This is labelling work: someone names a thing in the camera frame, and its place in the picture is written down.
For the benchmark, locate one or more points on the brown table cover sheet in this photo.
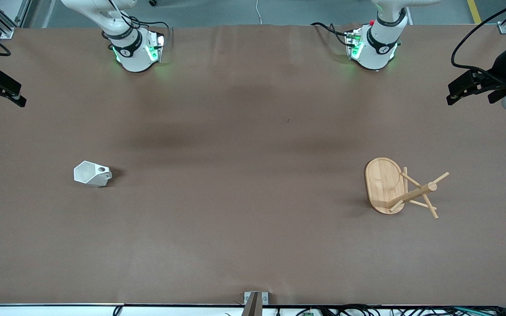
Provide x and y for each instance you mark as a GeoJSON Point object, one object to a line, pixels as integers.
{"type": "Point", "coordinates": [253, 219]}

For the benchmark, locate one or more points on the wooden cup rack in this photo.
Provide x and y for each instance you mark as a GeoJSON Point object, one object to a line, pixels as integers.
{"type": "Point", "coordinates": [382, 184]}

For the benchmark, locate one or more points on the white faceted cup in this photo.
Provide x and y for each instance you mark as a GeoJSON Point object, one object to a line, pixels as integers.
{"type": "Point", "coordinates": [90, 174]}

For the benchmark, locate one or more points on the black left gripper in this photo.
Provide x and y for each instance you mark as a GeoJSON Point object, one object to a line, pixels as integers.
{"type": "Point", "coordinates": [500, 66]}

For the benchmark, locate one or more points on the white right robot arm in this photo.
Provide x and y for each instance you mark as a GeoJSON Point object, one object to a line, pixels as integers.
{"type": "Point", "coordinates": [132, 57]}

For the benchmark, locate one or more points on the grey metal camera bracket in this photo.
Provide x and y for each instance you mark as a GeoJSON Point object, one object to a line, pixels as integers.
{"type": "Point", "coordinates": [255, 303]}

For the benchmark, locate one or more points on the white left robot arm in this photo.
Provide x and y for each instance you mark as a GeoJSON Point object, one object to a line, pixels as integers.
{"type": "Point", "coordinates": [378, 52]}

